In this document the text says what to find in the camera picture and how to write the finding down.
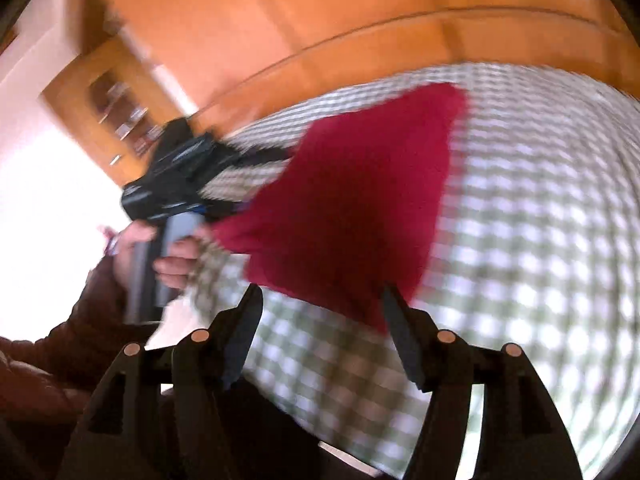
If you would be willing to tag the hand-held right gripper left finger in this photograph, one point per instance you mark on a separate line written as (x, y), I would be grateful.
(244, 331)

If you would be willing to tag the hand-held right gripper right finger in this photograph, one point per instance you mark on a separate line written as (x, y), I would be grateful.
(405, 336)

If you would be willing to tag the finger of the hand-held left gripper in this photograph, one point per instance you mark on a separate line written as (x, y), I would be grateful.
(260, 156)
(227, 207)

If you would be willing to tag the red cloth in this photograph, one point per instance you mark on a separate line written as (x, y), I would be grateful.
(360, 195)

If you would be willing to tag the person's left forearm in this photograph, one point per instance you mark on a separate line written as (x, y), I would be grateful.
(75, 340)

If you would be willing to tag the person's left hand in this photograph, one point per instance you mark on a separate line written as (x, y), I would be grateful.
(175, 265)

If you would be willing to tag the person's dark clothing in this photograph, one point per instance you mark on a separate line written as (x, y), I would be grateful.
(285, 440)

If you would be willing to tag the wooden cabinet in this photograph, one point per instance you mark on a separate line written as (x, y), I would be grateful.
(80, 90)

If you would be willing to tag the green checked bed sheet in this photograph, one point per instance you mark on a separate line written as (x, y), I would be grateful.
(525, 240)

